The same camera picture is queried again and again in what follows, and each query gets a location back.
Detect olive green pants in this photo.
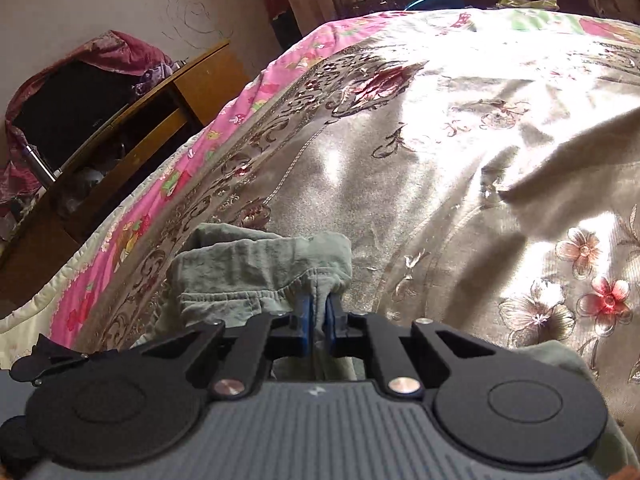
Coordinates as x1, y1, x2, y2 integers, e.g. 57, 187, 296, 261
133, 222, 640, 479

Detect pink patterned quilt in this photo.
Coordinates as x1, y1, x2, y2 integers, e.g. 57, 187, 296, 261
1, 11, 405, 370

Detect maroon cloth television cover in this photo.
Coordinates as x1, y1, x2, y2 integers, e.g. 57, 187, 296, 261
1, 30, 174, 206

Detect steel thermos bottle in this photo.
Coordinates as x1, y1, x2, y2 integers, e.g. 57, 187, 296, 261
22, 144, 60, 190

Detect gold floral satin bedspread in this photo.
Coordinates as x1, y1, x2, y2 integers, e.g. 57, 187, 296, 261
74, 9, 639, 441

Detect black television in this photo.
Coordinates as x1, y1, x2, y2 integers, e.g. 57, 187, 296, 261
13, 61, 140, 170

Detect wooden tv cabinet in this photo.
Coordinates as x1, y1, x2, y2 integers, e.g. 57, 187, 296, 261
1, 41, 248, 314

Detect blue cloth item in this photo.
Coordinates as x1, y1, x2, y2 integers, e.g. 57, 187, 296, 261
405, 0, 465, 11

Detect green yellow cloth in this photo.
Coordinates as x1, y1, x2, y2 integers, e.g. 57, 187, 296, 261
496, 0, 560, 11

